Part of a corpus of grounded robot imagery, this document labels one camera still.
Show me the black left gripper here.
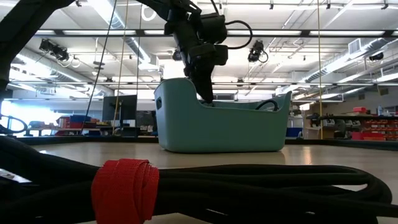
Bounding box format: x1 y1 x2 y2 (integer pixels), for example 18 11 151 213
164 2 228 104

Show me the teal plastic bin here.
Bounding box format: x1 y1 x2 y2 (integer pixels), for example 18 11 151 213
154 77 292 154

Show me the black USB-C cable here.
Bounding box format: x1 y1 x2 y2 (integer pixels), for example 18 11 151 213
255 99 279 112

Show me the black overhead light bar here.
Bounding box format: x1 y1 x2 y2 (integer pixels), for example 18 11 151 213
34 28 398 38

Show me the black workbench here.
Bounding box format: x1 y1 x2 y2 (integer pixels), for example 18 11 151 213
306 114 398 121

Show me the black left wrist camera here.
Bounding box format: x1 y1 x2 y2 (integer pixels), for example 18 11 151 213
213 44 229 67

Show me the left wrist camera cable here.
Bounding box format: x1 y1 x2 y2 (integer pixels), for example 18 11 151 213
224 19 253 50

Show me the white cable ring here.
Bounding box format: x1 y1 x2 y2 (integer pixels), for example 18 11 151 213
141 3 158 22

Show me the long black cable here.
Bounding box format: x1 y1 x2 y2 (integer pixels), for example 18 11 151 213
80 0 119 135

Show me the thick black cable red strap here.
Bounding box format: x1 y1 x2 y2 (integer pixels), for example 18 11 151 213
0 135 398 224

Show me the silver ventilation duct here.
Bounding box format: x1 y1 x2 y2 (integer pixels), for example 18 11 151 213
303 37 398 83
88 0 153 65

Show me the black aluminium table frame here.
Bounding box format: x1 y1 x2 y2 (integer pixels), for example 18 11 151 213
0 135 398 152

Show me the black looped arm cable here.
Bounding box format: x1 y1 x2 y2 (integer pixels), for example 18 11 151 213
0 114 28 135

